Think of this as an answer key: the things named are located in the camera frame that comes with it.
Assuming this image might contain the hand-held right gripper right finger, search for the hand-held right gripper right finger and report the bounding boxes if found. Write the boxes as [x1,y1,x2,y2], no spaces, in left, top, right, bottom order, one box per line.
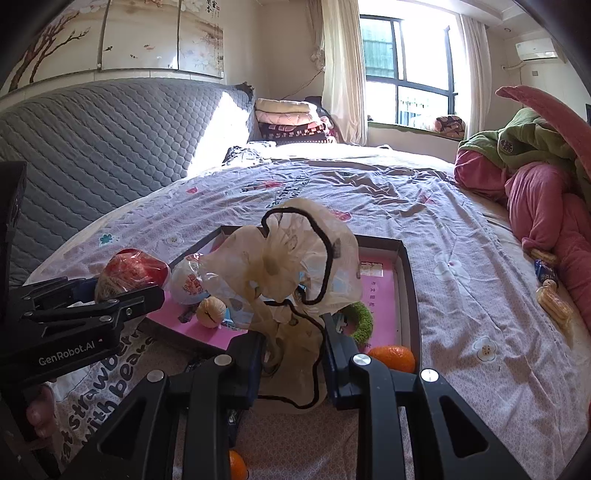
[322,314,532,480]

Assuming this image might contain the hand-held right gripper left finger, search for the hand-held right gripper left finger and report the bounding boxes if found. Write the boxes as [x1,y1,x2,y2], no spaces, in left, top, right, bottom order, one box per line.
[60,331,267,480]

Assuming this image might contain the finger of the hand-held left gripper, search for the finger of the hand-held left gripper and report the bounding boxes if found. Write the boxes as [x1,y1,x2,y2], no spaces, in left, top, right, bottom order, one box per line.
[21,285,165,343]
[18,277,100,311]

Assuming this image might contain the bun with red label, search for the bun with red label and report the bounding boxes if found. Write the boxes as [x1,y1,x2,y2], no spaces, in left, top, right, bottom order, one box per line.
[95,248,169,303]
[170,256,218,305]

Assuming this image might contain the green fuzzy scrunchie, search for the green fuzzy scrunchie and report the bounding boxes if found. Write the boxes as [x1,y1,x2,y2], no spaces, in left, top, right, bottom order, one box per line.
[339,302,374,344]

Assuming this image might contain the dark blue snack packet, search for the dark blue snack packet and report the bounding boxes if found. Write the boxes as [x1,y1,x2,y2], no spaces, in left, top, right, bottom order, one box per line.
[224,406,245,440]

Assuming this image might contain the orange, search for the orange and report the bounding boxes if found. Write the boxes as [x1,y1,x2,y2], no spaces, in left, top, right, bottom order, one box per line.
[367,345,416,374]
[229,450,248,480]

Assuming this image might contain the walnut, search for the walnut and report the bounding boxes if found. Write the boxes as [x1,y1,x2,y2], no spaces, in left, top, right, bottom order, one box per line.
[196,298,228,329]

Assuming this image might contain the grey cardboard box tray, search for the grey cardboard box tray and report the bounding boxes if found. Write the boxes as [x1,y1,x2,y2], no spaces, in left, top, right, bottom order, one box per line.
[139,225,422,374]

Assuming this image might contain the beige bag with black drawstring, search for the beige bag with black drawstring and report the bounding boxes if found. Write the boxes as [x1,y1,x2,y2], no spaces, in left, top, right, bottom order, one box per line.
[201,198,363,411]

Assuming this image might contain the person's left hand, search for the person's left hand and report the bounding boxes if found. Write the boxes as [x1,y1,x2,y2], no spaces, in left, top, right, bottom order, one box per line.
[25,385,58,440]

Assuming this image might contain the pink book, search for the pink book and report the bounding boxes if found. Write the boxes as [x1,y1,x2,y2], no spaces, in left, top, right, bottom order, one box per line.
[148,249,399,356]

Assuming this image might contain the grey quilted headboard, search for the grey quilted headboard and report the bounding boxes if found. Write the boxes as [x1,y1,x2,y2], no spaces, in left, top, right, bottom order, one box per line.
[0,78,257,287]

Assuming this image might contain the dark patterned folded blanket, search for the dark patterned folded blanket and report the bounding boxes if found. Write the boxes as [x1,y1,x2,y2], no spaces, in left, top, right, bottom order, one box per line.
[259,121,334,144]

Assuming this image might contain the blue candy packet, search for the blue candy packet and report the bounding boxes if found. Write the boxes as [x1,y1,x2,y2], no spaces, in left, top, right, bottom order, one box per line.
[533,258,559,282]

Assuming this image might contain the pink folded blanket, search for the pink folded blanket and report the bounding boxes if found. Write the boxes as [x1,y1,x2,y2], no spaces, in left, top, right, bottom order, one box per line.
[256,111,324,127]

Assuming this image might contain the cream folded blanket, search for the cream folded blanket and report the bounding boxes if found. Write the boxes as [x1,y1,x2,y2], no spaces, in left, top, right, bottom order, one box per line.
[255,98,319,114]

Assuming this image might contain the pink quilt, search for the pink quilt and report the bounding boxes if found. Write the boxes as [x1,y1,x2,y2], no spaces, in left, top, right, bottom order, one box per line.
[455,150,591,333]

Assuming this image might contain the patterned folded cloth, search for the patterned folded cloth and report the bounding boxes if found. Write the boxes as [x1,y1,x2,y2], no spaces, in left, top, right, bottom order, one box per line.
[435,114,465,135]

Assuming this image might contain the cream curtain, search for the cream curtain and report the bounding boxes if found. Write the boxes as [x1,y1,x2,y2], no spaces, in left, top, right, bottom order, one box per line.
[459,14,492,139]
[321,0,370,146]

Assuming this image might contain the green blanket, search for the green blanket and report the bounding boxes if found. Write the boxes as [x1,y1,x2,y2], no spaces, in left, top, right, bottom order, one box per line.
[459,107,591,204]

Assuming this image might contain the window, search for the window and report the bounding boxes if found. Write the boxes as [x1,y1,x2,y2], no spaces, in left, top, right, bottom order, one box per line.
[359,14,462,134]

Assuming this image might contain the long pink cushion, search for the long pink cushion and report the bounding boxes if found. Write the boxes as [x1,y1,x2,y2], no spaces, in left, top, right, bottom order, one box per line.
[496,85,591,162]

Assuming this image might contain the white air conditioner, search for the white air conditioner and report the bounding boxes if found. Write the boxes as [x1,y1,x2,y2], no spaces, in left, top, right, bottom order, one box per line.
[515,38,561,61]

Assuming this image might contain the floral painted wall panels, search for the floral painted wall panels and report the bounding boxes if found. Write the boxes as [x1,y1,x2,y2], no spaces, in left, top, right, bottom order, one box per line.
[0,0,225,93]

